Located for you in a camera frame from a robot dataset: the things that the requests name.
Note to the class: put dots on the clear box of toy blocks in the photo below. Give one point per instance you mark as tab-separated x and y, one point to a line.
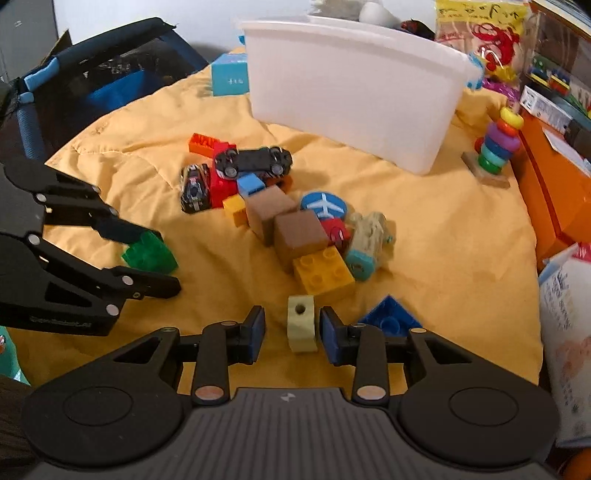
558	55

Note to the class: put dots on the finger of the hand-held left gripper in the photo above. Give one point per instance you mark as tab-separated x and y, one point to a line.
117	228
154	287

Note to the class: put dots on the white plastic bin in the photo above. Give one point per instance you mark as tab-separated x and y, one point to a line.
351	92

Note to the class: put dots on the grey cabinet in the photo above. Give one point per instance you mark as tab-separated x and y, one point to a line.
23	32

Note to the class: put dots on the dark blue mesh playpen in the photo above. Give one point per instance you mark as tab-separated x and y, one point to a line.
120	60

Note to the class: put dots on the orange building block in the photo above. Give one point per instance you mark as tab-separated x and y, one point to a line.
203	144

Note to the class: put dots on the brown wooden cube block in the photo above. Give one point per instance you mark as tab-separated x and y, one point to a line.
300	235

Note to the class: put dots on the yellow snack bag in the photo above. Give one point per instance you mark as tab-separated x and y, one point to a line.
480	37

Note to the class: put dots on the white diaper pack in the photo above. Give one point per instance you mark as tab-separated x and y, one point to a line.
570	350

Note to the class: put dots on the light blue box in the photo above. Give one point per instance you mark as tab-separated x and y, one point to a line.
231	76

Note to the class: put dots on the dark toy race car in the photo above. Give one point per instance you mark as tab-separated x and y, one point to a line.
195	189

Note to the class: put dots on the small orange-yellow building block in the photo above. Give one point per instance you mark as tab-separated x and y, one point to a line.
234	210

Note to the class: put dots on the small white box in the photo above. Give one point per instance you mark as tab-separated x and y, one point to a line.
545	108

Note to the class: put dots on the black toy car upside down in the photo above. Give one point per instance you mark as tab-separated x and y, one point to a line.
254	161

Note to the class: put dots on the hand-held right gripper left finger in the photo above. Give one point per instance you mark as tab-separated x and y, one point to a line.
258	333

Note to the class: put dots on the pink crinkled wrapper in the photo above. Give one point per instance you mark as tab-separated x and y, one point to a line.
501	87

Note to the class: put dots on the green studded building block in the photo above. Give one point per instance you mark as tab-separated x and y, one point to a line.
150	256

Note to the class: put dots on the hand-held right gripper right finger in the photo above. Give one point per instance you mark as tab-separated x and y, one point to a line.
328	338

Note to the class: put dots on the teal printed cloth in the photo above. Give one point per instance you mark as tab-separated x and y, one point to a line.
8	357

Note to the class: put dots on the beige and cyan gear toy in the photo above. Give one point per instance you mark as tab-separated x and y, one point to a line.
369	244

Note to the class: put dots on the white round object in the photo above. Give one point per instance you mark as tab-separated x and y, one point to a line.
376	14

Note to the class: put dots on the pale yellow wooden block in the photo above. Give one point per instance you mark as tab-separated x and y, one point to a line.
301	327

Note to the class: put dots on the brown cardboard sheet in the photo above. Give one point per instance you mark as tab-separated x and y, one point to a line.
57	46

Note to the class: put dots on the red building block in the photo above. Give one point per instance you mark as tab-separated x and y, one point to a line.
220	189

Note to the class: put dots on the yellow building block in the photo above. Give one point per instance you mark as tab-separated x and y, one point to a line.
323	273

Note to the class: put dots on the small blue building block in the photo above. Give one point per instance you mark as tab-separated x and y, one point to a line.
251	184

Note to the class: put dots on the dark blue building block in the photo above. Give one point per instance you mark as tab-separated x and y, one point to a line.
390	318

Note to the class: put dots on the blue round airplane disc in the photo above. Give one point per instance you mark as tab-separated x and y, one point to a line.
324	205

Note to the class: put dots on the white plastic bag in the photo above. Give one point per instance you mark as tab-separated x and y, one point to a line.
332	8

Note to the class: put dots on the red round toy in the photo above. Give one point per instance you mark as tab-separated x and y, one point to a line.
336	233

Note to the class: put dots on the orange storage box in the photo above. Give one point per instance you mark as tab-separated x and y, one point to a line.
554	184

